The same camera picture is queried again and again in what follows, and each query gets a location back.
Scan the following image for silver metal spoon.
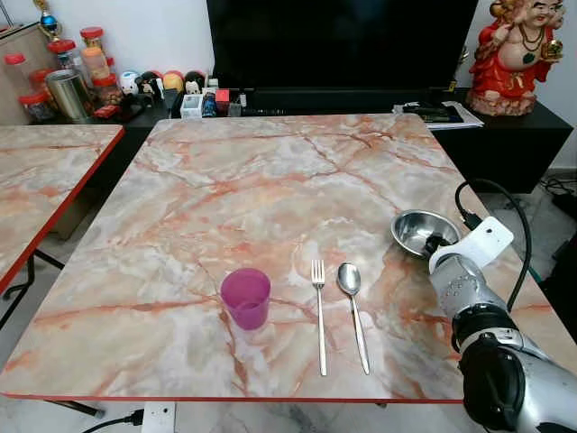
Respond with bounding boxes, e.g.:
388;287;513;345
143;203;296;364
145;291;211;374
337;263;371;375

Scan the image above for black power cable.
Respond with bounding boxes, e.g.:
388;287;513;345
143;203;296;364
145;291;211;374
81;410;145;433

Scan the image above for white power strip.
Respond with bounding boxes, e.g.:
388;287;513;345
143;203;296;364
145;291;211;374
142;403;178;433

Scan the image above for black tv cabinet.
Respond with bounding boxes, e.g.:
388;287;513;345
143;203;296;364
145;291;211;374
54;87;575;196

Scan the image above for steel tumbler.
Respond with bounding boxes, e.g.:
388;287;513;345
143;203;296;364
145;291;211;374
45;69;95;124

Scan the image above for stainless steel bowl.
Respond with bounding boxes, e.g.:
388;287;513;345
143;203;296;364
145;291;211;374
390;210;462;260

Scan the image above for red-lidded clear jar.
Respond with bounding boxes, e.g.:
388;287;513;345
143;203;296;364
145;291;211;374
49;39;79;75

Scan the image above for silver metal fork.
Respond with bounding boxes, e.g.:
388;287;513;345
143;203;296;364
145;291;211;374
311;260;328;377

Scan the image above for small white box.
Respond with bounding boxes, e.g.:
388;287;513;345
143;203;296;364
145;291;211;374
180;94;205;120

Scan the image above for stack of white papers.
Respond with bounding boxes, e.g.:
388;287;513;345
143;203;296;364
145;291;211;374
393;101;487;131

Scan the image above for purple plastic cup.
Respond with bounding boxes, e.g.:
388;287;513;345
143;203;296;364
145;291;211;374
221;268;272;331

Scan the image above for tall red-lidded jar orange contents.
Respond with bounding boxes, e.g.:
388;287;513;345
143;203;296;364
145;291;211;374
79;27;112;84

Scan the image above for gold and blue ornament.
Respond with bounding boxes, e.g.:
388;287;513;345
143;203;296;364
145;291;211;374
34;0;63;39

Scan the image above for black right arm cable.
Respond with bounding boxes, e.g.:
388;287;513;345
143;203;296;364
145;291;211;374
455;179;534;313

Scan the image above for red laughing buddha statue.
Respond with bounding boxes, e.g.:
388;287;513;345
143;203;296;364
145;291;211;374
465;0;554;117

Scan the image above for black flat television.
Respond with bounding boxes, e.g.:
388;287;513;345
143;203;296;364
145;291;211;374
206;0;480;90

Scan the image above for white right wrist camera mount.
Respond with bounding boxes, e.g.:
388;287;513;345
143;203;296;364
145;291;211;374
429;216;515;274

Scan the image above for white panda figurine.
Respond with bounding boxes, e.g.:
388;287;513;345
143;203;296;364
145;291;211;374
120;70;143;97

